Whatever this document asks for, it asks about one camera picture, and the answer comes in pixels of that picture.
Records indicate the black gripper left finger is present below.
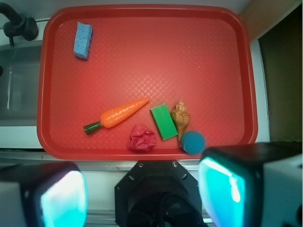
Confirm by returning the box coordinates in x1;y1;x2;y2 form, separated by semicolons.
0;162;88;227

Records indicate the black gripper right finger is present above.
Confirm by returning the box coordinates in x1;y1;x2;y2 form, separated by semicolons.
198;141;303;227

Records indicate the blue sponge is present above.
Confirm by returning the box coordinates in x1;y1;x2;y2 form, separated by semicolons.
73;22;93;60

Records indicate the blue textured ball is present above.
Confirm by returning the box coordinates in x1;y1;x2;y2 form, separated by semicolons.
181;131;205;155

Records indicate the orange toy carrot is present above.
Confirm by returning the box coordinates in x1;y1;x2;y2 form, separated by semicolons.
83;98;150;135

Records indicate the crumpled red paper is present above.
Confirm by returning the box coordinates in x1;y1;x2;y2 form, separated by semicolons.
128;124;157;152

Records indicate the brown spiral seashell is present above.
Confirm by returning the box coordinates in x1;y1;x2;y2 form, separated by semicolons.
171;99;191;147

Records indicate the green rectangular block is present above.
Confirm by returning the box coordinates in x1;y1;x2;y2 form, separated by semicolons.
151;104;178;140

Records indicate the red plastic tray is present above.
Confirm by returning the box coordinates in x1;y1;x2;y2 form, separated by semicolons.
37;5;258;160

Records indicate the grey sink basin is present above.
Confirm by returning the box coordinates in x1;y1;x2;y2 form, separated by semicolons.
0;41;42;126

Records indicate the dark grey faucet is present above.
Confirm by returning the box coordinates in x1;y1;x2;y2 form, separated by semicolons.
0;2;39;47

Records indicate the brown cardboard panel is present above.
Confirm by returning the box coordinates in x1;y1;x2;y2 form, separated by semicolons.
240;0;302;43

